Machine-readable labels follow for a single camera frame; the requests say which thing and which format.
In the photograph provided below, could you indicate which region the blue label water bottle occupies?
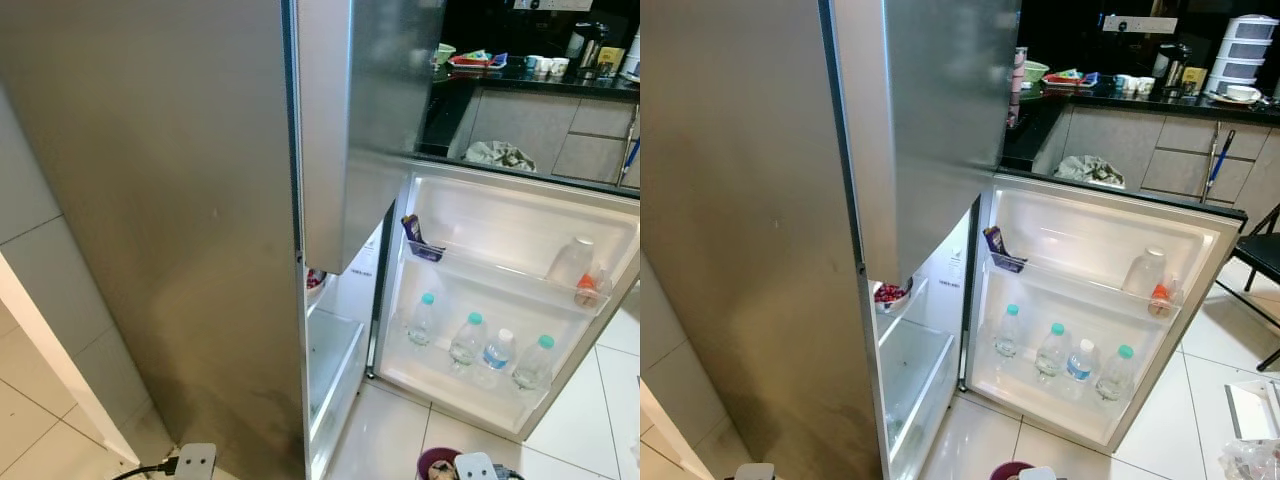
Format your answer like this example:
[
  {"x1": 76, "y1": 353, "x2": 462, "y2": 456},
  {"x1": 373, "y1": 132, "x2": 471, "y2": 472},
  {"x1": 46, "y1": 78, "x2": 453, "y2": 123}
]
[
  {"x1": 480, "y1": 328, "x2": 519, "y2": 387},
  {"x1": 1063, "y1": 338, "x2": 1100, "y2": 387}
]

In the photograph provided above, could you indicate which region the stainless steel fridge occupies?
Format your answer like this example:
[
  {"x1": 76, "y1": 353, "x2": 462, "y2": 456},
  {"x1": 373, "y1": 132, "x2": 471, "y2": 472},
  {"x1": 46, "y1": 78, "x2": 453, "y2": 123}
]
[
  {"x1": 0, "y1": 0, "x2": 396, "y2": 480},
  {"x1": 640, "y1": 0, "x2": 966, "y2": 480}
]

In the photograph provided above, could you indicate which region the purple chocolate packet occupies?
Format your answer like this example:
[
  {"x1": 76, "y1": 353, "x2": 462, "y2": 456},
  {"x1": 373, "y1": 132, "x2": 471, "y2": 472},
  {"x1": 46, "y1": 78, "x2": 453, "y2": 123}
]
[
  {"x1": 402, "y1": 213, "x2": 447, "y2": 264},
  {"x1": 983, "y1": 225, "x2": 1029, "y2": 275}
]

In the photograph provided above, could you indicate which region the teal capped water bottle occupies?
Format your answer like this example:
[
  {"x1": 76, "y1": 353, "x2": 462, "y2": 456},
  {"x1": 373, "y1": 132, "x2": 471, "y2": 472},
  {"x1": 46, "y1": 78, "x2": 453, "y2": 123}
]
[
  {"x1": 448, "y1": 312, "x2": 489, "y2": 369},
  {"x1": 512, "y1": 334, "x2": 557, "y2": 393},
  {"x1": 1095, "y1": 344, "x2": 1139, "y2": 403},
  {"x1": 408, "y1": 292, "x2": 440, "y2": 349},
  {"x1": 993, "y1": 304, "x2": 1024, "y2": 360},
  {"x1": 1033, "y1": 322, "x2": 1072, "y2": 380}
]

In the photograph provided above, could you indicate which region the white flat tray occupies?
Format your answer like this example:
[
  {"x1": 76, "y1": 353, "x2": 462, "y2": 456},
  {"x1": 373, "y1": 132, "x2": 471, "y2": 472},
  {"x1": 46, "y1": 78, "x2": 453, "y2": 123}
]
[{"x1": 1225, "y1": 378, "x2": 1280, "y2": 442}]

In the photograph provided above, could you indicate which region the clear plastic jar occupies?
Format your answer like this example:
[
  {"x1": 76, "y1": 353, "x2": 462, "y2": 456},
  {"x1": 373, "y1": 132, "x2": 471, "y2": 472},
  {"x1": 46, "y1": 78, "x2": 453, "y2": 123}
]
[
  {"x1": 1122, "y1": 247, "x2": 1170, "y2": 299},
  {"x1": 545, "y1": 235, "x2": 596, "y2": 290}
]

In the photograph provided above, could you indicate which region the clear crisper drawer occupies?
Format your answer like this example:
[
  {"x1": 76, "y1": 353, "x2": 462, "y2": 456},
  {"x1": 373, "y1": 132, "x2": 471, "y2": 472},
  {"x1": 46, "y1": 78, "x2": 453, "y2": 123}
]
[
  {"x1": 305, "y1": 310, "x2": 367, "y2": 456},
  {"x1": 878, "y1": 320, "x2": 960, "y2": 476}
]

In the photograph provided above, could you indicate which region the black folding chair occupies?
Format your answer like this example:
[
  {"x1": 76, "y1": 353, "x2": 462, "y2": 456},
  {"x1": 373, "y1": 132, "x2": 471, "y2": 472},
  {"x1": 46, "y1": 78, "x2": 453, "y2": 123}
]
[{"x1": 1215, "y1": 200, "x2": 1280, "y2": 373}]

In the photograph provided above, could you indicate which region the fridge door with shelves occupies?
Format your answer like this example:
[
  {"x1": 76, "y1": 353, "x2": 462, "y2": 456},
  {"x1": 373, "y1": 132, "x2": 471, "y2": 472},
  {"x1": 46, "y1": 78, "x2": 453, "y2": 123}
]
[
  {"x1": 368, "y1": 155, "x2": 641, "y2": 443},
  {"x1": 958, "y1": 172, "x2": 1247, "y2": 454}
]

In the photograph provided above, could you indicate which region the red tray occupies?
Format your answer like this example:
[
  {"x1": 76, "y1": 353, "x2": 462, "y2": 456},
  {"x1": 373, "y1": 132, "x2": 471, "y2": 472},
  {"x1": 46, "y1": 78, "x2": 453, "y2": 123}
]
[
  {"x1": 448, "y1": 50, "x2": 510, "y2": 72},
  {"x1": 1045, "y1": 67, "x2": 1102, "y2": 90}
]

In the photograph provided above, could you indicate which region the grey cabinet black countertop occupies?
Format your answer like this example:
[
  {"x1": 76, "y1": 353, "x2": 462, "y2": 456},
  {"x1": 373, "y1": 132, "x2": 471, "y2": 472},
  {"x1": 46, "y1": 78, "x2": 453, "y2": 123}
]
[
  {"x1": 418, "y1": 68, "x2": 641, "y2": 191},
  {"x1": 1000, "y1": 70, "x2": 1280, "y2": 236}
]

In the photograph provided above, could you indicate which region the grey crumpled cloth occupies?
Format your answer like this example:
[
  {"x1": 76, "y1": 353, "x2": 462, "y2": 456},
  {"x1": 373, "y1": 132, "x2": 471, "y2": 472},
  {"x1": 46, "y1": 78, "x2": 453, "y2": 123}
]
[
  {"x1": 462, "y1": 140, "x2": 539, "y2": 175},
  {"x1": 1053, "y1": 155, "x2": 1127, "y2": 190}
]

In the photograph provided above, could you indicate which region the small orange capped bottle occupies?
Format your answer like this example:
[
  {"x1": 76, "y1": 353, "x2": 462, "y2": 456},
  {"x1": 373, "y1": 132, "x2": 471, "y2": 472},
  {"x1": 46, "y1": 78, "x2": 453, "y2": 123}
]
[
  {"x1": 573, "y1": 270, "x2": 612, "y2": 309},
  {"x1": 1147, "y1": 280, "x2": 1185, "y2": 319}
]

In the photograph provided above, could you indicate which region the blue handled tool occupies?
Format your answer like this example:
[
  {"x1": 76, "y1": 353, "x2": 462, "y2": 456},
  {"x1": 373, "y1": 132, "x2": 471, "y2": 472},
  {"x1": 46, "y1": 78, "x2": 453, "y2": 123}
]
[
  {"x1": 618, "y1": 130, "x2": 641, "y2": 187},
  {"x1": 1205, "y1": 128, "x2": 1239, "y2": 202}
]

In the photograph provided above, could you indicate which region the clear plastic bag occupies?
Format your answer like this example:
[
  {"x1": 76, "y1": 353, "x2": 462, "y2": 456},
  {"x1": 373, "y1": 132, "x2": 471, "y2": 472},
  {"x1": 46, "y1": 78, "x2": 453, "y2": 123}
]
[{"x1": 1220, "y1": 438, "x2": 1280, "y2": 480}]

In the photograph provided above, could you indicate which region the black steel kettle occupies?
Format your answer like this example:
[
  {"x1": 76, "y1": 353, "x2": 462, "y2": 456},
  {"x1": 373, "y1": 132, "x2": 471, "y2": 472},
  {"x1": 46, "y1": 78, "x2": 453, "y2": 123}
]
[
  {"x1": 1155, "y1": 42, "x2": 1194, "y2": 97},
  {"x1": 567, "y1": 22, "x2": 609, "y2": 80}
]

